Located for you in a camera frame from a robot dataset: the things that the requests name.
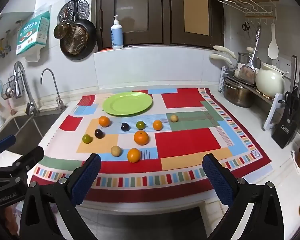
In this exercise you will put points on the black frying pan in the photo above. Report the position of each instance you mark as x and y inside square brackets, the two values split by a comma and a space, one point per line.
[90, 32]

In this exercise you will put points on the tan round fruit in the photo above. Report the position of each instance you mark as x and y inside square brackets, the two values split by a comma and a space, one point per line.
[116, 151]
[174, 118]

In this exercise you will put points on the brass perforated strainer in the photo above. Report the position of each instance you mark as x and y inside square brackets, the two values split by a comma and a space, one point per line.
[76, 41]

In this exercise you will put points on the green grape fruit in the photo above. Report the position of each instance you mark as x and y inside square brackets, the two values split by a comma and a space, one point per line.
[86, 138]

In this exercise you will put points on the black hanging scissors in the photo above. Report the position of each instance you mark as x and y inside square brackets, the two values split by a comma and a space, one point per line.
[245, 26]

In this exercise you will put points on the small brass saucepan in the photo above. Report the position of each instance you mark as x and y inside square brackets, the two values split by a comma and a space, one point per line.
[62, 30]

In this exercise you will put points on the slim gooseneck faucet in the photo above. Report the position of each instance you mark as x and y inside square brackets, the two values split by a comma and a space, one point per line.
[53, 85]

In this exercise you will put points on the steel stockpot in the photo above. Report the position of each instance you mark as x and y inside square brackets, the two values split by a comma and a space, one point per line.
[236, 95]

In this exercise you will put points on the steel spatula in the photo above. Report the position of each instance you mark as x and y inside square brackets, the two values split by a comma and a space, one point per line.
[248, 72]

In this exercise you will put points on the teal paper towel box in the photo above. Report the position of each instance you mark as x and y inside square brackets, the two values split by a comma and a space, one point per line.
[33, 33]

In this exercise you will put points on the black kitchen scissors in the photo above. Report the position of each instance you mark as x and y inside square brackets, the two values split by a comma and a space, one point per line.
[290, 101]

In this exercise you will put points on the white and blue pump bottle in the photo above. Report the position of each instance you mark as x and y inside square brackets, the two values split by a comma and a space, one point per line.
[117, 35]

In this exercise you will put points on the black knife block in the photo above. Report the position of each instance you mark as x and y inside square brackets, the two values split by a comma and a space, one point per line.
[287, 125]

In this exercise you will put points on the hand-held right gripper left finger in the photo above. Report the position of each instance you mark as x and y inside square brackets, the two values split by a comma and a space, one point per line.
[86, 177]

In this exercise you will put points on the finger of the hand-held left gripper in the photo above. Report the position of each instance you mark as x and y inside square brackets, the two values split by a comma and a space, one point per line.
[27, 160]
[5, 141]

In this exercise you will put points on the colourful patterned tablecloth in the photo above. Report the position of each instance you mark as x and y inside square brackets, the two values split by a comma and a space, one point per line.
[187, 140]

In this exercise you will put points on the white wall socket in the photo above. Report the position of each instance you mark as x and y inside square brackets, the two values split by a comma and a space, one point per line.
[283, 62]

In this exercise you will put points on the white ceramic pot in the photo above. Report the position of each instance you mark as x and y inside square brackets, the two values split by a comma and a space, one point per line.
[270, 81]

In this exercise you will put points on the large orange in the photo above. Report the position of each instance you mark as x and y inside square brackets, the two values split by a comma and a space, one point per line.
[141, 137]

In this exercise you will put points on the green plate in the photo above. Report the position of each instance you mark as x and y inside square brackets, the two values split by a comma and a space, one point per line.
[127, 103]

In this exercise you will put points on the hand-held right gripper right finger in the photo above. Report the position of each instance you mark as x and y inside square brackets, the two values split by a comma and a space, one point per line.
[220, 180]

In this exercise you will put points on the round metal steamer rack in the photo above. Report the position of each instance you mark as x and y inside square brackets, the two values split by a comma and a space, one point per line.
[82, 8]

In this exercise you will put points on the dark wooden window frame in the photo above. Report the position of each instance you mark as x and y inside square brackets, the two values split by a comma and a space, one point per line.
[166, 12]

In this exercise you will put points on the white rice spoon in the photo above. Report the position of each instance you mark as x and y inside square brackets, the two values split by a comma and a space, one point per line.
[273, 47]

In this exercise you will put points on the tall chrome faucet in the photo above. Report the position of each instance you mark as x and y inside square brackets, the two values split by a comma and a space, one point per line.
[22, 80]

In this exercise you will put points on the dark purple plum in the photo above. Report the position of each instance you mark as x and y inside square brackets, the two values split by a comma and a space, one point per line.
[125, 126]
[99, 133]

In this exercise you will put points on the metal dish rack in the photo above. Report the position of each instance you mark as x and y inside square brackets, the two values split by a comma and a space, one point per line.
[273, 110]

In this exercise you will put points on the green plum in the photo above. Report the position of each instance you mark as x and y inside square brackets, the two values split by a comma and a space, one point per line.
[140, 125]

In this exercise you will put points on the steel sink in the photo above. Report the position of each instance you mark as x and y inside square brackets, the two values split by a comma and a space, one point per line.
[17, 130]

